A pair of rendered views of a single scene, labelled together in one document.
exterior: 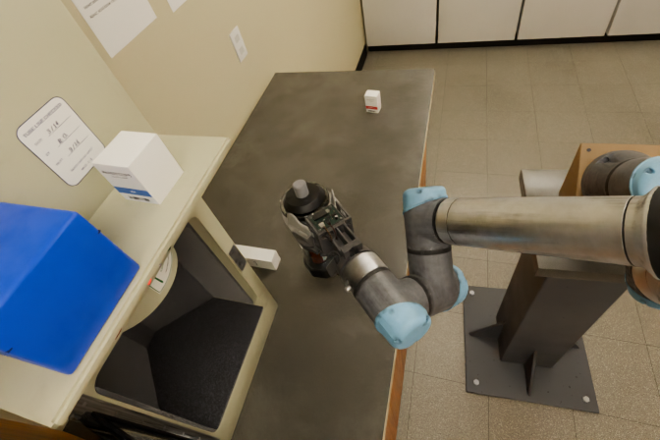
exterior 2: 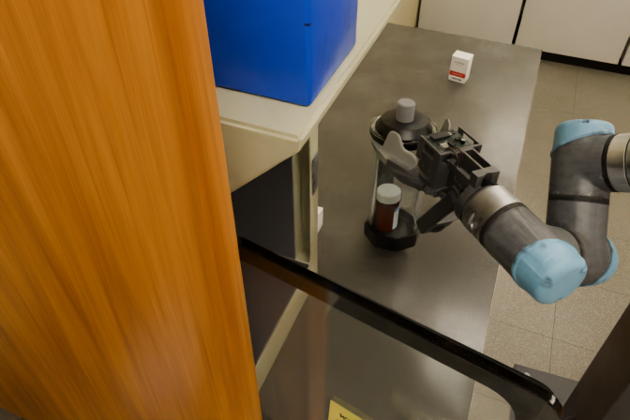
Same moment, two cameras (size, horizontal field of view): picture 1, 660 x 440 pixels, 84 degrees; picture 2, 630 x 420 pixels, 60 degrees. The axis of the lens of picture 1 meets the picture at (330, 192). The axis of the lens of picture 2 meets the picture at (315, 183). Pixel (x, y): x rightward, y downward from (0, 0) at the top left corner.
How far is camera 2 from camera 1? 32 cm
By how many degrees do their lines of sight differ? 7
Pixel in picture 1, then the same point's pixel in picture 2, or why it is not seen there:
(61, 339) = (321, 55)
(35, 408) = (273, 125)
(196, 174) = not seen: outside the picture
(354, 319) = (424, 312)
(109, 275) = (348, 25)
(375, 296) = (519, 229)
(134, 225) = not seen: hidden behind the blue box
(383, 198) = not seen: hidden behind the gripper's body
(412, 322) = (571, 261)
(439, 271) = (594, 225)
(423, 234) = (583, 173)
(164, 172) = not seen: outside the picture
